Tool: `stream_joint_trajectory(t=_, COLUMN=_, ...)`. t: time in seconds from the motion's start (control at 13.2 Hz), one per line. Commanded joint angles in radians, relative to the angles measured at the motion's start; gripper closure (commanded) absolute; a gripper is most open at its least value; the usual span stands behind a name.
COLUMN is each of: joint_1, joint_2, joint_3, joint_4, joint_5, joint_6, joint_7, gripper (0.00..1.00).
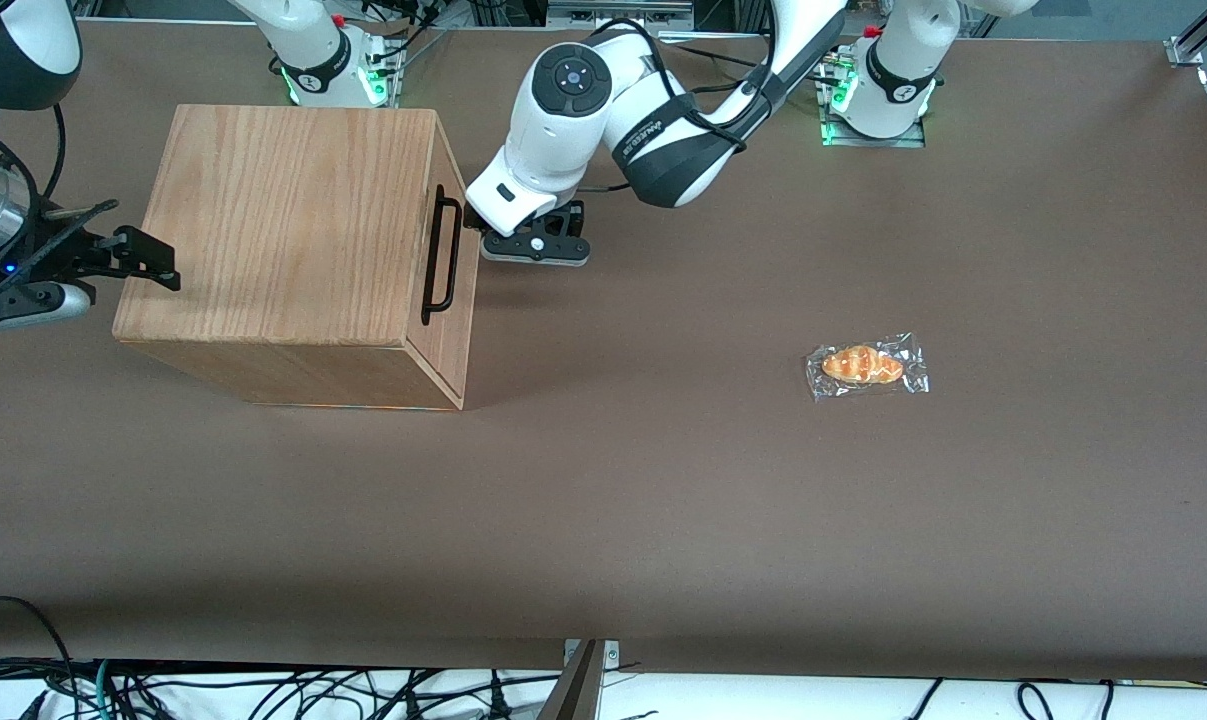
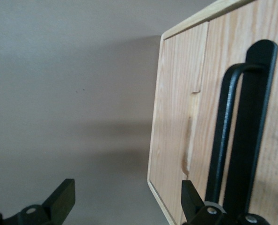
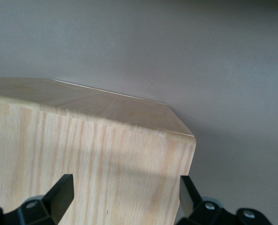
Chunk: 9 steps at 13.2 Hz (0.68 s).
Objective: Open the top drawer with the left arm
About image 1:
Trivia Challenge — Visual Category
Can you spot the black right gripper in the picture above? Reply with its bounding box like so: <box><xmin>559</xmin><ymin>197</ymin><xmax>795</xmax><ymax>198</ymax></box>
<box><xmin>0</xmin><ymin>199</ymin><xmax>181</xmax><ymax>306</ymax></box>

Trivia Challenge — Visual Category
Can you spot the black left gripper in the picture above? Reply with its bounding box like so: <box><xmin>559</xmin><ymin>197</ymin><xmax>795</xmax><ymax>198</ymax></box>
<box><xmin>463</xmin><ymin>202</ymin><xmax>588</xmax><ymax>241</ymax></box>

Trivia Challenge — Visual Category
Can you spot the black metal drawer handle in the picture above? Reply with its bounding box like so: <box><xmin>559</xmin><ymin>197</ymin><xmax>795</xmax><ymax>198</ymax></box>
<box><xmin>420</xmin><ymin>184</ymin><xmax>462</xmax><ymax>327</ymax></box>

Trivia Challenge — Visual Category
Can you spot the wooden drawer with long handle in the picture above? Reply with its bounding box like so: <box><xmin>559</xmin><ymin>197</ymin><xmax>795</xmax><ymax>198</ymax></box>
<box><xmin>408</xmin><ymin>110</ymin><xmax>466</xmax><ymax>377</ymax></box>

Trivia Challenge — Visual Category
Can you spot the light wooden drawer cabinet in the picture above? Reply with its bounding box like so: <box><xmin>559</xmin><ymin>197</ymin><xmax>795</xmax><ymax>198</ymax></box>
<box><xmin>113</xmin><ymin>104</ymin><xmax>481</xmax><ymax>411</ymax></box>

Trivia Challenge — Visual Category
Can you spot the grey equipment box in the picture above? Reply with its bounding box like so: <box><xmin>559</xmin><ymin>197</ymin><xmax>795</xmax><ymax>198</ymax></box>
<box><xmin>546</xmin><ymin>0</ymin><xmax>704</xmax><ymax>31</ymax></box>

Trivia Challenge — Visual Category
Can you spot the brown table mat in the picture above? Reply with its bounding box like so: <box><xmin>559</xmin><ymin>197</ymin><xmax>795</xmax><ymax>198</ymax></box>
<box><xmin>0</xmin><ymin>18</ymin><xmax>1207</xmax><ymax>683</ymax></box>

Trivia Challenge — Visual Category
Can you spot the bread in clear plastic wrap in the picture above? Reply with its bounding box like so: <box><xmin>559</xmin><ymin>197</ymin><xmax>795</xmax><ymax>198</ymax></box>
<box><xmin>805</xmin><ymin>332</ymin><xmax>931</xmax><ymax>403</ymax></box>

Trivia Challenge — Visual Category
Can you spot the aluminium profile bar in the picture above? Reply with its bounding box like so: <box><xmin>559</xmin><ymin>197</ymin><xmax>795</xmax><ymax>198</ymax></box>
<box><xmin>1166</xmin><ymin>0</ymin><xmax>1207</xmax><ymax>69</ymax></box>

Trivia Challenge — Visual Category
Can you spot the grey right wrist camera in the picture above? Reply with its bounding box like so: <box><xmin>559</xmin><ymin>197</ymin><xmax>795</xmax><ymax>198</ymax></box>
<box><xmin>0</xmin><ymin>283</ymin><xmax>94</xmax><ymax>335</ymax></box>

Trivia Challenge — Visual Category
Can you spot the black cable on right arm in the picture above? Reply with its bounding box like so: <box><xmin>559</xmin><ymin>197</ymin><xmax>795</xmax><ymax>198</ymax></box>
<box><xmin>23</xmin><ymin>103</ymin><xmax>70</xmax><ymax>216</ymax></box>

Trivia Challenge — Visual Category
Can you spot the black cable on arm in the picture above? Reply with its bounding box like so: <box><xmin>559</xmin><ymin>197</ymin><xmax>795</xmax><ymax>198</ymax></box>
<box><xmin>583</xmin><ymin>17</ymin><xmax>776</xmax><ymax>196</ymax></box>
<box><xmin>23</xmin><ymin>103</ymin><xmax>70</xmax><ymax>216</ymax></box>

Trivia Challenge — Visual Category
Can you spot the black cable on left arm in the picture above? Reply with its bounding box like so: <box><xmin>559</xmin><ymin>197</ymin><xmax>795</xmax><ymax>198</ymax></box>
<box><xmin>583</xmin><ymin>17</ymin><xmax>776</xmax><ymax>196</ymax></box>

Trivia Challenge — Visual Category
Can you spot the black looped floor cable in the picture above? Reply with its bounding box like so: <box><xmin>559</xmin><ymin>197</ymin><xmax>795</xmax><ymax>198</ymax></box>
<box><xmin>0</xmin><ymin>596</ymin><xmax>82</xmax><ymax>720</ymax></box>

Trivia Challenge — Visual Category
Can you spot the dark profile post with bracket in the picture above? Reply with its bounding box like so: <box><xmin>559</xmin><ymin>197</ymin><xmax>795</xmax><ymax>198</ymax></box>
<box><xmin>538</xmin><ymin>638</ymin><xmax>621</xmax><ymax>720</ymax></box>

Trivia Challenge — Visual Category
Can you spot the tangled black cable bundle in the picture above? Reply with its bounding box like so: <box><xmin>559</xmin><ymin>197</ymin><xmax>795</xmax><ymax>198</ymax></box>
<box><xmin>113</xmin><ymin>665</ymin><xmax>564</xmax><ymax>720</ymax></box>

